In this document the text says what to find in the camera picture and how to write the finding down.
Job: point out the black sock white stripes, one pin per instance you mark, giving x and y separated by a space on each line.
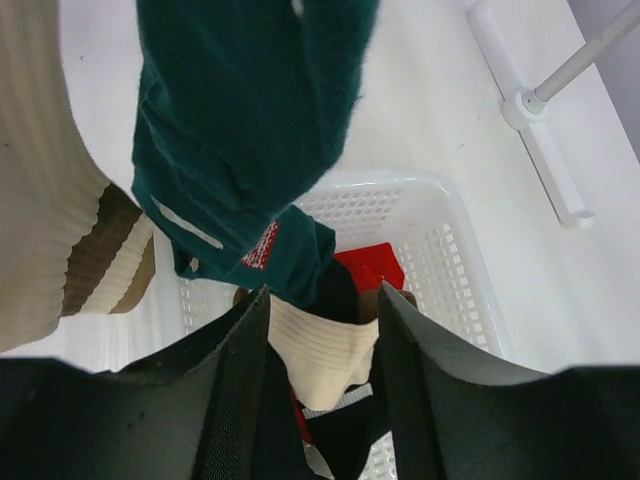
344 435

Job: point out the cream brown sock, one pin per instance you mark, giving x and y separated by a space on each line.
324 358
72 241

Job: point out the white plastic basket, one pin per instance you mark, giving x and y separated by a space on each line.
420 214

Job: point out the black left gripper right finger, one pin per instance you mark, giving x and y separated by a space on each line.
459 412

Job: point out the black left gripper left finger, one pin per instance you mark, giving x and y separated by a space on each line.
188 411

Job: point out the white metal drying rack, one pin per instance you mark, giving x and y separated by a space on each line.
553 97

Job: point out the red sock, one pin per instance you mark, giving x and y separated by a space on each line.
371 266

